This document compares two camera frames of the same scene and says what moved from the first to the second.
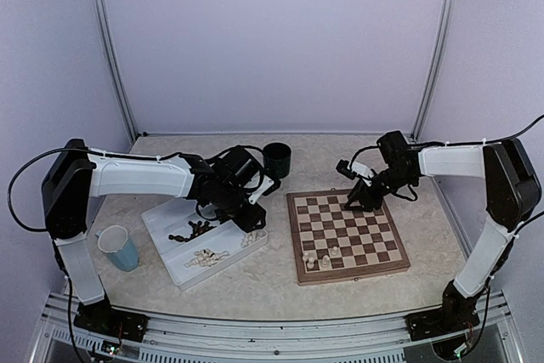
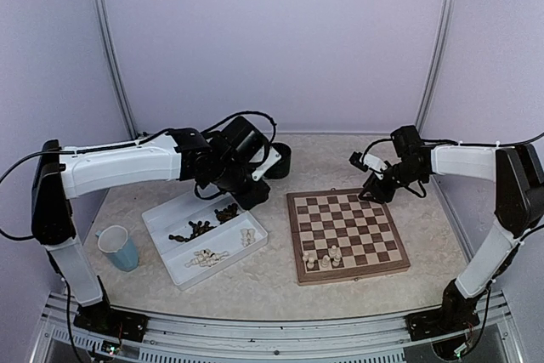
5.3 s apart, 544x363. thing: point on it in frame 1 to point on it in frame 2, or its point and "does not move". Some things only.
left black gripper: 248,223 to 254,199
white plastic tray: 191,246 does not move
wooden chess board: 332,243 does not move
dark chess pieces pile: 197,229 does not move
